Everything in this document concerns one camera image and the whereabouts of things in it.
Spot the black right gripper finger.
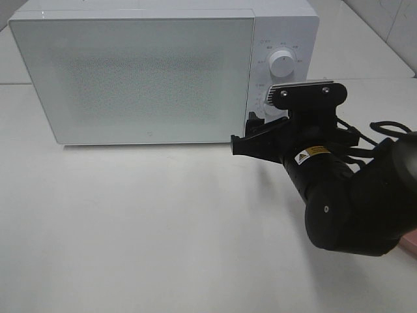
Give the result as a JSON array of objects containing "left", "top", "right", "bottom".
[
  {"left": 231, "top": 117, "right": 289, "bottom": 162},
  {"left": 244, "top": 112, "right": 265, "bottom": 136}
]

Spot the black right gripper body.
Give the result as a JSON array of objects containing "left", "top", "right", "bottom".
[{"left": 273, "top": 108, "right": 359, "bottom": 163}]

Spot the pink round plate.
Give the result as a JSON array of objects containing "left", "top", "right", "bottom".
[{"left": 399, "top": 230, "right": 417, "bottom": 255}]

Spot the white microwave door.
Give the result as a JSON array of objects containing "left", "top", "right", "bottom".
[{"left": 10, "top": 18, "right": 253, "bottom": 145}]

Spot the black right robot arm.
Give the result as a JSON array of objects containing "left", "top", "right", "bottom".
[{"left": 231, "top": 108, "right": 416, "bottom": 256}]

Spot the lower white control knob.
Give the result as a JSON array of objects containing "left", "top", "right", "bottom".
[{"left": 264, "top": 96, "right": 288, "bottom": 119}]

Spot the white control knob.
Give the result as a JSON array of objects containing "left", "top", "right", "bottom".
[
  {"left": 268, "top": 48, "right": 296, "bottom": 78},
  {"left": 264, "top": 96, "right": 288, "bottom": 119}
]

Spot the upper white control knob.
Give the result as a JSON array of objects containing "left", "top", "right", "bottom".
[{"left": 268, "top": 48, "right": 296, "bottom": 78}]

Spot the white microwave oven body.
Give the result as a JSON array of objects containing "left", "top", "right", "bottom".
[{"left": 8, "top": 1, "right": 319, "bottom": 145}]

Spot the black wrist camera with heatsink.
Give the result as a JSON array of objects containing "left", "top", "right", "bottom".
[{"left": 265, "top": 80, "right": 347, "bottom": 111}]

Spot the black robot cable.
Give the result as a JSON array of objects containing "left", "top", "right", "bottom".
[{"left": 335, "top": 117, "right": 412, "bottom": 170}]

